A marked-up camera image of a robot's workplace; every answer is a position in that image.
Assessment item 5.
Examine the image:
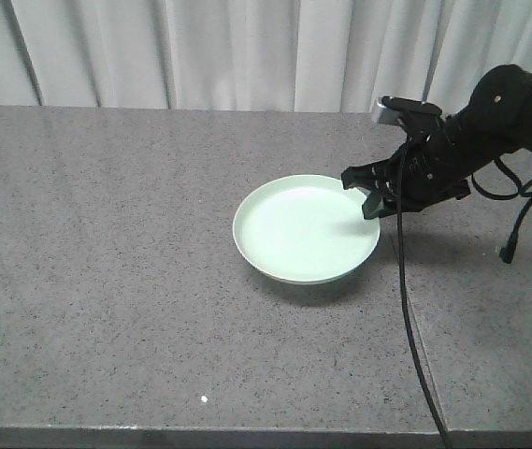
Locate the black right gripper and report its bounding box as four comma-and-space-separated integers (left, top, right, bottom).
340, 115, 470, 220

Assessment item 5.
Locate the light green round plate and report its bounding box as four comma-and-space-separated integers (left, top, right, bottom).
232, 174, 381, 285

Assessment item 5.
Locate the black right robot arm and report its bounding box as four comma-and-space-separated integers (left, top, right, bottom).
341, 65, 532, 219

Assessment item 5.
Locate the white pleated curtain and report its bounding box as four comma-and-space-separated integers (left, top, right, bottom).
0, 1, 532, 112

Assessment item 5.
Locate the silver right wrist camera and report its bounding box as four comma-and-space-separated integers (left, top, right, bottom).
371, 95, 442, 126

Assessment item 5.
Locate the black camera cable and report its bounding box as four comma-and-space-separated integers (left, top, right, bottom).
395, 116, 452, 449

